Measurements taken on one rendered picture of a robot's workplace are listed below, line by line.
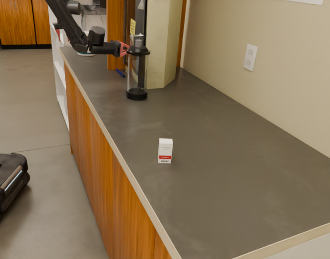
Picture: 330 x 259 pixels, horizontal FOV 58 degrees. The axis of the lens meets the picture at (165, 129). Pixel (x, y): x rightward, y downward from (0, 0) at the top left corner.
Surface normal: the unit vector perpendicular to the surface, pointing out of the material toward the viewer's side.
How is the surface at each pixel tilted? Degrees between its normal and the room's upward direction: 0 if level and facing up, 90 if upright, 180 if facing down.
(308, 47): 90
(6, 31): 90
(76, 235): 0
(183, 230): 0
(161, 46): 90
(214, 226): 0
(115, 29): 90
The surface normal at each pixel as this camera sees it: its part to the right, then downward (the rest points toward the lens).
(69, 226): 0.07, -0.88
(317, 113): -0.91, 0.13
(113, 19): 0.41, 0.44
